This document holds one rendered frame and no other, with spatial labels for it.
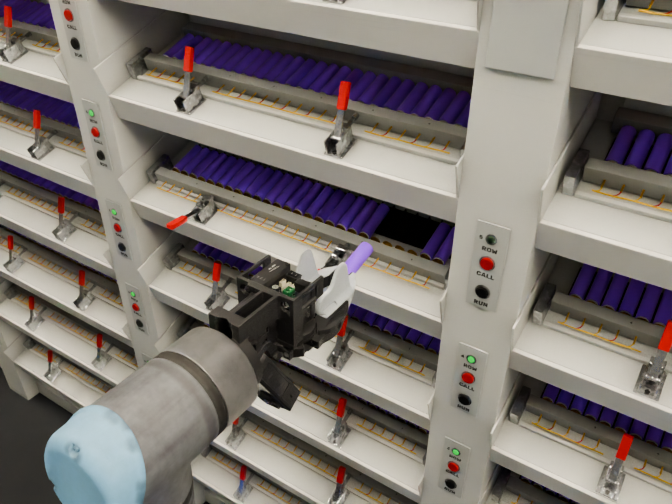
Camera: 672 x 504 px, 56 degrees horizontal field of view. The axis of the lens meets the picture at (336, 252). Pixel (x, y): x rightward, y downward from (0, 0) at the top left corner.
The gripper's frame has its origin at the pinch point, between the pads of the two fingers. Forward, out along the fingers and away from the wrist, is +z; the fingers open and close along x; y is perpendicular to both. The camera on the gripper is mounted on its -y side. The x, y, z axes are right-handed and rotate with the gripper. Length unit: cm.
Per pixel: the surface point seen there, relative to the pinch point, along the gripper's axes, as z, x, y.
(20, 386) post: 15, 123, -98
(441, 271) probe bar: 16.6, -6.2, -5.4
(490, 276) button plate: 11.0, -14.6, 0.4
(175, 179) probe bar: 16.1, 44.0, -5.7
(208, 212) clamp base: 13.7, 34.4, -8.0
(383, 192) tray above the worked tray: 11.8, 1.2, 6.6
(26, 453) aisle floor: 3, 104, -104
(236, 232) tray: 13.1, 27.9, -9.3
